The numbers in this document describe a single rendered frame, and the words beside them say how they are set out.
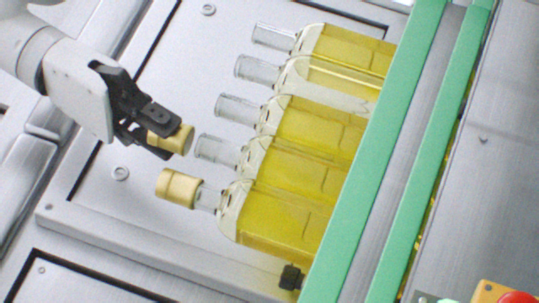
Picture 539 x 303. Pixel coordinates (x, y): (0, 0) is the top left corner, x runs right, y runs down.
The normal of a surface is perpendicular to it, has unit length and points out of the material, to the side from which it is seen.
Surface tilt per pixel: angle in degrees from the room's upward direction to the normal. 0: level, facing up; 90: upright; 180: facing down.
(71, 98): 75
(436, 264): 90
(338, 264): 90
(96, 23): 90
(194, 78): 90
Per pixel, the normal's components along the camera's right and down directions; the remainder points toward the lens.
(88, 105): -0.59, 0.65
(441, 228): 0.05, -0.55
